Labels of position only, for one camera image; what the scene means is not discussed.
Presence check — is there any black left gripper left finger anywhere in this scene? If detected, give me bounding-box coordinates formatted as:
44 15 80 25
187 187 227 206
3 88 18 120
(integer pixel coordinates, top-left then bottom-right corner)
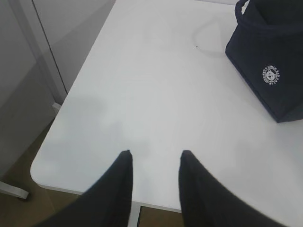
44 150 133 227

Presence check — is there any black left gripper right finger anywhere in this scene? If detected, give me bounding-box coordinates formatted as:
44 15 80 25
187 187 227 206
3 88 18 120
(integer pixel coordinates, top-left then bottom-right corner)
179 150 269 227

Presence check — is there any navy blue lunch bag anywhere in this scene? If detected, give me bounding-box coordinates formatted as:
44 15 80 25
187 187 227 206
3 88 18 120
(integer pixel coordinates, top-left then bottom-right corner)
225 0 303 123

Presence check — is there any white table leg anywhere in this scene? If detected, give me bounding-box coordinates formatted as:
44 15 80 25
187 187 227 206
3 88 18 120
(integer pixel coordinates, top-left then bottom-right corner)
128 201 141 227

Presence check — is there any grey stand foot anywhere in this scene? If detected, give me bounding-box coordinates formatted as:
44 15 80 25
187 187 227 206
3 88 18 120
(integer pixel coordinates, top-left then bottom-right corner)
0 181 29 200

